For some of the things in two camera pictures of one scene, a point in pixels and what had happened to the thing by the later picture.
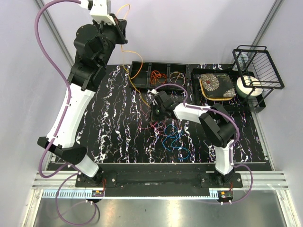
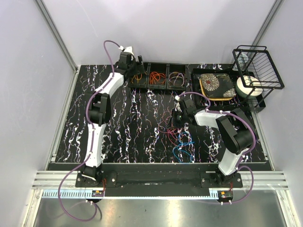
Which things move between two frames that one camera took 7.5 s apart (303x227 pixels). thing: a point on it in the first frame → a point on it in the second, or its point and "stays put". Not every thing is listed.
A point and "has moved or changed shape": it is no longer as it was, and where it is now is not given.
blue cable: (171, 131) has moved or changed shape
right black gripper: (154, 106) → (174, 113)
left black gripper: (119, 28) → (138, 69)
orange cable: (155, 75) stays put
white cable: (177, 76) stays put
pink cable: (169, 126) has moved or changed shape
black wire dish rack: (257, 70) stays put
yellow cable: (132, 77) → (136, 76)
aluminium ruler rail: (138, 194) stays put
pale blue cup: (242, 59) stays put
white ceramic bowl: (249, 86) stays put
